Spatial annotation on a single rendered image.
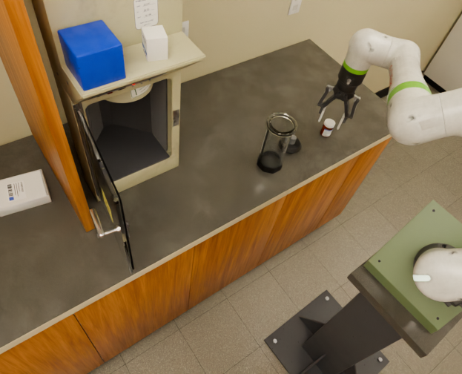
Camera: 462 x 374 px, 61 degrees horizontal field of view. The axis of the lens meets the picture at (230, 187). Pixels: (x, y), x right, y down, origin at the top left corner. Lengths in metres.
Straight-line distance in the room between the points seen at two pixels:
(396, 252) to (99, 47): 1.05
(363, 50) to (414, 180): 1.85
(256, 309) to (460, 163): 2.03
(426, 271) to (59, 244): 1.07
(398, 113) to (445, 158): 2.40
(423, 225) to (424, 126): 0.41
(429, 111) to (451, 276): 0.41
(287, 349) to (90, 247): 1.27
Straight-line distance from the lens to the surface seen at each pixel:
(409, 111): 1.07
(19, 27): 0.83
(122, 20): 1.01
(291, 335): 2.25
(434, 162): 3.38
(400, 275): 1.39
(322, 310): 2.35
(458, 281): 1.14
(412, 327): 1.42
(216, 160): 1.52
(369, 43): 1.43
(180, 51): 1.03
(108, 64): 0.91
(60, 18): 0.95
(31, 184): 1.47
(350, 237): 2.64
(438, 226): 1.38
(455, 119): 1.07
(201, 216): 1.37
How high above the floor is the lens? 2.11
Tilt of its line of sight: 54 degrees down
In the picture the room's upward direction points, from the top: 12 degrees clockwise
